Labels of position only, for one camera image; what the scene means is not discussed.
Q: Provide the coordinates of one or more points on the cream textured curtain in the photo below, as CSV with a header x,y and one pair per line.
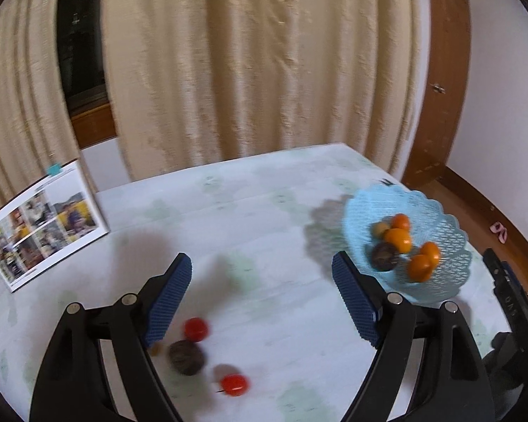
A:
x,y
193,82
35,129

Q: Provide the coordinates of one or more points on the red cherry tomato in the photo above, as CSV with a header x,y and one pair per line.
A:
x,y
234,384
195,329

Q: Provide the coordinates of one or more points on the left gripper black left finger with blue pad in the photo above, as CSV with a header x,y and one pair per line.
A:
x,y
72,382

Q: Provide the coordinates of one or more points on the light blue lattice fruit basket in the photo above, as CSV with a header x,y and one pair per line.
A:
x,y
428,223

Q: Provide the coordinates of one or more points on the small tan longan fruit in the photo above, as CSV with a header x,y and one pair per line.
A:
x,y
155,349

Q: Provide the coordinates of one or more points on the cream textured curtain left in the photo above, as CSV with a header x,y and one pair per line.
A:
x,y
35,129

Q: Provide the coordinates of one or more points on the pink slipper on floor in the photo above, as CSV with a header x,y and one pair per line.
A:
x,y
500,231

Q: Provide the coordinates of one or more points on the white green patterned tablecloth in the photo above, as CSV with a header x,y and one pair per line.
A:
x,y
261,233

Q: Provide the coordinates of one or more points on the dark passion fruit in basket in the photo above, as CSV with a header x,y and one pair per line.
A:
x,y
384,256

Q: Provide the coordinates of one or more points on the brown wooden door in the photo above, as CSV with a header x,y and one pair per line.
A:
x,y
447,75

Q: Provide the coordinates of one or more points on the photo collage card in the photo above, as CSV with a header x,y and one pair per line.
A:
x,y
48,222

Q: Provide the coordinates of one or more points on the teal binder clip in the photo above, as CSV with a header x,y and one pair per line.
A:
x,y
54,170

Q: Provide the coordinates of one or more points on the cream textured curtain right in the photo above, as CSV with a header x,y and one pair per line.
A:
x,y
193,82

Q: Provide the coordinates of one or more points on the small orange tangerine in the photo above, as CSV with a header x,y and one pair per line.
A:
x,y
400,221
432,252
419,268

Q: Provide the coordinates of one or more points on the tan longan in basket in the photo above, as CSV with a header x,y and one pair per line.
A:
x,y
379,229

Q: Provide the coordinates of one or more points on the dark wrinkled passion fruit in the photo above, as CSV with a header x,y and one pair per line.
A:
x,y
186,357

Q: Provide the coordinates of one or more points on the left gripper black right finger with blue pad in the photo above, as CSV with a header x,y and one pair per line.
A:
x,y
433,348

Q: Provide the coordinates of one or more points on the large orange fruit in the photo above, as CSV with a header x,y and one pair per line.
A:
x,y
400,239

